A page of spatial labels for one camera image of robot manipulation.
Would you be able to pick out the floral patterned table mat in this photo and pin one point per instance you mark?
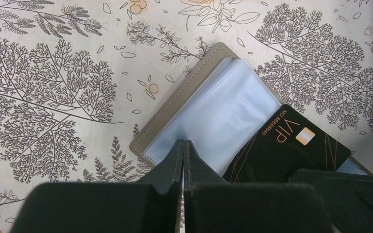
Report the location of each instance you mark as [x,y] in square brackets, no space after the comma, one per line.
[80,78]

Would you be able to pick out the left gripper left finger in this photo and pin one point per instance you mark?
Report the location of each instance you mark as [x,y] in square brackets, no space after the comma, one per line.
[150,205]

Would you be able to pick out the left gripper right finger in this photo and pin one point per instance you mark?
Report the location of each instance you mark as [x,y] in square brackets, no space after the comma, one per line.
[213,205]

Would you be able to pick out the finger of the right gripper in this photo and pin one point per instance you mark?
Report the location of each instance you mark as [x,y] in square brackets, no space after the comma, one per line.
[348,197]

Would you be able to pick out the grey leather card holder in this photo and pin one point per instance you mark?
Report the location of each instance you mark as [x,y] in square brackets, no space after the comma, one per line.
[219,107]

